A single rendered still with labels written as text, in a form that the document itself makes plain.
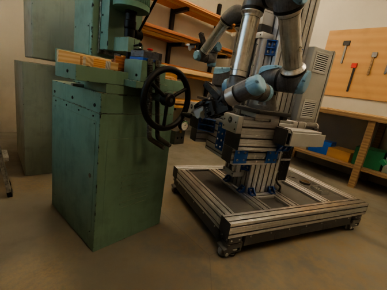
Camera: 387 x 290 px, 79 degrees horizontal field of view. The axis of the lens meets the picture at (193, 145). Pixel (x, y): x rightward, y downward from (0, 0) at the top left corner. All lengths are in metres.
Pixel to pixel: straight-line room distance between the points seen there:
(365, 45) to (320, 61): 2.32
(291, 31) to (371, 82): 2.89
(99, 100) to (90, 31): 0.48
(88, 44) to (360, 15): 3.60
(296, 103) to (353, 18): 2.68
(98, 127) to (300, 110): 1.24
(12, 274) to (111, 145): 0.68
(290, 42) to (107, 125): 0.87
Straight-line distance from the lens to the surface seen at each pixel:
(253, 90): 0.91
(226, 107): 0.98
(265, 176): 1.74
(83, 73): 1.05
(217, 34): 1.87
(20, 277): 1.36
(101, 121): 1.11
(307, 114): 1.77
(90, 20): 1.48
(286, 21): 1.13
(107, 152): 1.16
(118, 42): 1.37
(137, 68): 1.09
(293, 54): 1.19
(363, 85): 3.97
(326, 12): 4.43
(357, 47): 4.10
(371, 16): 4.19
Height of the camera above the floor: 0.89
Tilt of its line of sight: 14 degrees down
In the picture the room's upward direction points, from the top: 9 degrees clockwise
